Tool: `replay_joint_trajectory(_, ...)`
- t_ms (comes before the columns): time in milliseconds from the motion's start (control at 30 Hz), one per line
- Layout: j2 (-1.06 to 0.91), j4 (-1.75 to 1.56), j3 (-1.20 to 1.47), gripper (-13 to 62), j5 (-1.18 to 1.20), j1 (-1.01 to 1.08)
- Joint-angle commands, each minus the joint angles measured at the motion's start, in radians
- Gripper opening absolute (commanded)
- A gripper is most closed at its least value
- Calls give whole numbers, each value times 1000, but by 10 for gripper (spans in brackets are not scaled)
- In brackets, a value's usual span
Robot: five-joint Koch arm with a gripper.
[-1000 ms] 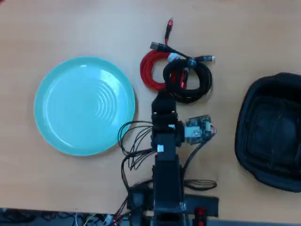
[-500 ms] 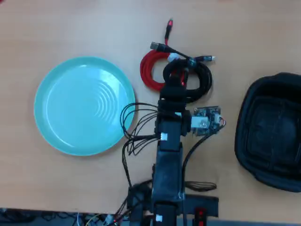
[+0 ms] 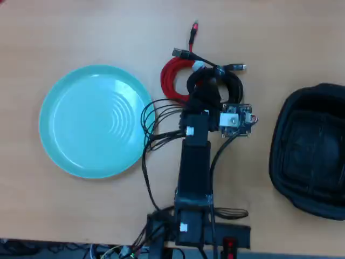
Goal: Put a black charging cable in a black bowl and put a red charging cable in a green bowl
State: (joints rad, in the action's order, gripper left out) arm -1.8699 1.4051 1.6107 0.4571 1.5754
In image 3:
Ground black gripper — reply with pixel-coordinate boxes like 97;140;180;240
185;79;224;132

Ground black charging cable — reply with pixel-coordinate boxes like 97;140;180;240
171;47;248;105

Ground black plastic bowl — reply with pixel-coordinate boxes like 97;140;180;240
268;83;345;221

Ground light teal round plate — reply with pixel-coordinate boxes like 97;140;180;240
38;64;156;179

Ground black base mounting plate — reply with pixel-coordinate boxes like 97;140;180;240
147;206;251;250

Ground red and black clamp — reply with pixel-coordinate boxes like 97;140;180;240
223;236;238;259

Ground red coiled charging cable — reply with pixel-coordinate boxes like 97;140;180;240
160;19;202;103

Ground thin black robot wire bundle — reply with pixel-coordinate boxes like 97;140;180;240
140;98;189;211

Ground black camera USB cable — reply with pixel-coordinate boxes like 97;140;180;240
208;133;240;259

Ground thin black looped wire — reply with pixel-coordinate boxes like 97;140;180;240
215;207;249;219

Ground tangled cables below table edge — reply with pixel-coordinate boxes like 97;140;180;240
0;238;149;259

